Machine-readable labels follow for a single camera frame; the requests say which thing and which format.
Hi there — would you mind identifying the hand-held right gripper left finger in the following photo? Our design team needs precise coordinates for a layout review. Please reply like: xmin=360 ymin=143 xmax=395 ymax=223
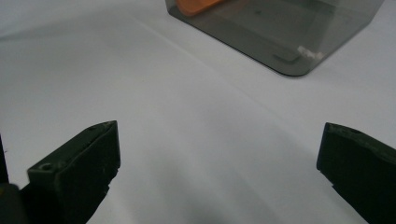
xmin=27 ymin=119 xmax=121 ymax=224

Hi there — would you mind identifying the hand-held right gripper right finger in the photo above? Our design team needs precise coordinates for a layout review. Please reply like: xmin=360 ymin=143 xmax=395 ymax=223
xmin=316 ymin=121 xmax=396 ymax=224

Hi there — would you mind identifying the grey translucent plastic box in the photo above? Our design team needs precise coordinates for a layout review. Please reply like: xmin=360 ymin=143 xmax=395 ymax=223
xmin=164 ymin=0 xmax=386 ymax=77

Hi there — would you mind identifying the orange phone case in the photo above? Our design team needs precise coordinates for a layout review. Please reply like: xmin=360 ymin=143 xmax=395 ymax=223
xmin=176 ymin=0 xmax=228 ymax=17

